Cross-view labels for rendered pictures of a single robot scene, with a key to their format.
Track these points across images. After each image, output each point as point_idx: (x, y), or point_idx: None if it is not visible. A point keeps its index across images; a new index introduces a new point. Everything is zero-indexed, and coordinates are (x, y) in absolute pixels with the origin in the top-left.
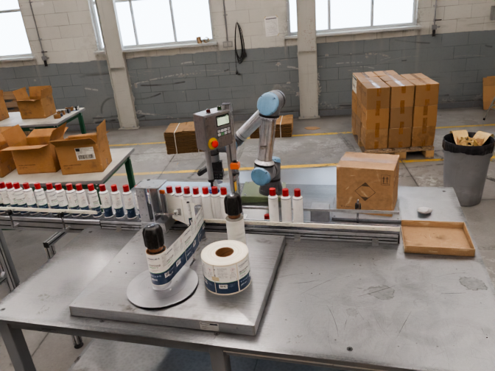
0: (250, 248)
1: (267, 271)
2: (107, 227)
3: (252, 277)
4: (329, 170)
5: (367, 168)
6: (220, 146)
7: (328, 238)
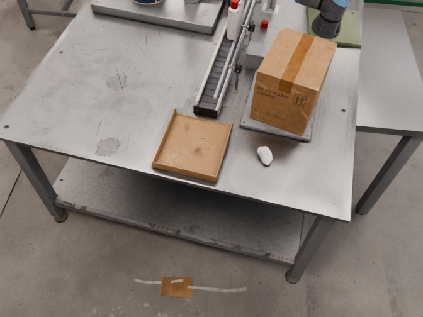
0: (193, 5)
1: (153, 13)
2: None
3: (147, 5)
4: (413, 92)
5: (269, 50)
6: None
7: None
